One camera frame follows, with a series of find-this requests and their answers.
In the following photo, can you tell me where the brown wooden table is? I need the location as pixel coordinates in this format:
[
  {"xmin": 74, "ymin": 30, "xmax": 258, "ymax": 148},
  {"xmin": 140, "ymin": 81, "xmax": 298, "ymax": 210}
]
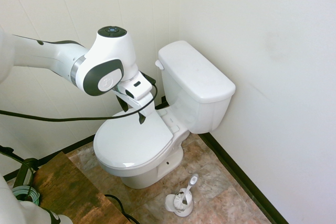
[{"xmin": 31, "ymin": 151, "xmax": 132, "ymax": 224}]

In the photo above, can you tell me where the white toilet tank lid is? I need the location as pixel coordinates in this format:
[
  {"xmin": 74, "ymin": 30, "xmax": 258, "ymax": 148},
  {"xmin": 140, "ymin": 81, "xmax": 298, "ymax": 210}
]
[{"xmin": 157, "ymin": 40, "xmax": 236, "ymax": 104}]

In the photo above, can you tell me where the black camera stand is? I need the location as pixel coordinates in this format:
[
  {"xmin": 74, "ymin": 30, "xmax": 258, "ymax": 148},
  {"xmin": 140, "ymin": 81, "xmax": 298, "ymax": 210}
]
[{"xmin": 0, "ymin": 144, "xmax": 40, "ymax": 188}]

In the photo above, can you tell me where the green coiled cable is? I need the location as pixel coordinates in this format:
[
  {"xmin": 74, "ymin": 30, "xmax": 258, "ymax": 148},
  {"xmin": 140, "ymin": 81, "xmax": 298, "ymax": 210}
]
[{"xmin": 12, "ymin": 185, "xmax": 41, "ymax": 205}]

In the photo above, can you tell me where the white toilet brush holder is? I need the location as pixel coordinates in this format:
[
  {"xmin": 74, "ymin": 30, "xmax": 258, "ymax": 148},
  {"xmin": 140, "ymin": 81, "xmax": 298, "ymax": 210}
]
[{"xmin": 164, "ymin": 194, "xmax": 195, "ymax": 218}]

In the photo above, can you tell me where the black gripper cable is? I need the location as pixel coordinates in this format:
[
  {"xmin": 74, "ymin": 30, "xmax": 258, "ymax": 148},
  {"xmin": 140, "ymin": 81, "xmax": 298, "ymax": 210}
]
[{"xmin": 0, "ymin": 71, "xmax": 159, "ymax": 123}]

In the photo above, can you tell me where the white toilet seat lid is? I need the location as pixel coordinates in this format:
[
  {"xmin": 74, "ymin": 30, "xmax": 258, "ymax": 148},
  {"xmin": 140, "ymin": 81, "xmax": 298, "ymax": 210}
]
[{"xmin": 93, "ymin": 110, "xmax": 174, "ymax": 169}]

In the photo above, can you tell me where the white toilet brush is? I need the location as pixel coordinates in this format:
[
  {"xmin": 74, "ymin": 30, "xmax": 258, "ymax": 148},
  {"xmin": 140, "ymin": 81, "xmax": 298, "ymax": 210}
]
[{"xmin": 170, "ymin": 173, "xmax": 200, "ymax": 208}]

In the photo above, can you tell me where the black cable on table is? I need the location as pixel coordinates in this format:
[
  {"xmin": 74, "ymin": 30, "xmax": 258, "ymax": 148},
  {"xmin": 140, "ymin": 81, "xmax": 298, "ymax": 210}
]
[{"xmin": 104, "ymin": 194, "xmax": 144, "ymax": 224}]

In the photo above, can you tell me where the white toilet tank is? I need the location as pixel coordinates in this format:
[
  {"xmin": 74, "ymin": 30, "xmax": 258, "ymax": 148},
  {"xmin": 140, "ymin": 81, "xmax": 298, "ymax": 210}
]
[{"xmin": 160, "ymin": 66, "xmax": 233, "ymax": 134}]

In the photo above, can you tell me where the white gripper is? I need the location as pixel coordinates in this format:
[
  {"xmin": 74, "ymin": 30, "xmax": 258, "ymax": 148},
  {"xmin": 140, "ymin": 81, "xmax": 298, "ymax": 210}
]
[{"xmin": 114, "ymin": 70, "xmax": 156, "ymax": 125}]

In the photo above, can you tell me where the white toilet bowl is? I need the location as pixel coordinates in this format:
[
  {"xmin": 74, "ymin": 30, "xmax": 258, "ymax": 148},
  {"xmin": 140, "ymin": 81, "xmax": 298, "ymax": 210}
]
[{"xmin": 96, "ymin": 105, "xmax": 190, "ymax": 190}]

